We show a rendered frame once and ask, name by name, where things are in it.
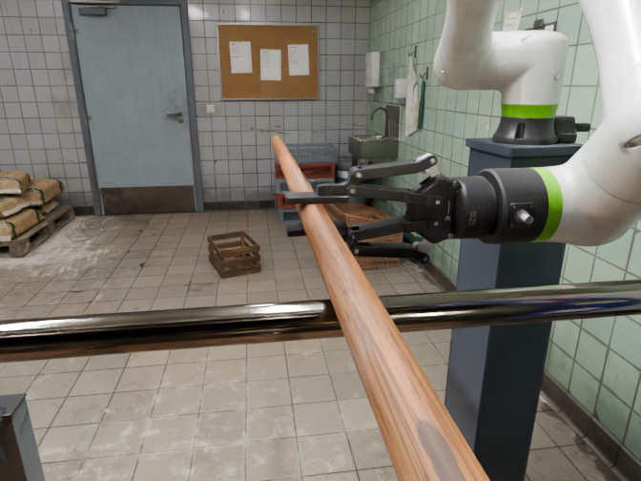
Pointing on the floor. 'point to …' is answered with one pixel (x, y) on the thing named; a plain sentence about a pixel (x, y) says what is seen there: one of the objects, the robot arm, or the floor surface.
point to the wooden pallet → (19, 248)
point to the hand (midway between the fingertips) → (315, 213)
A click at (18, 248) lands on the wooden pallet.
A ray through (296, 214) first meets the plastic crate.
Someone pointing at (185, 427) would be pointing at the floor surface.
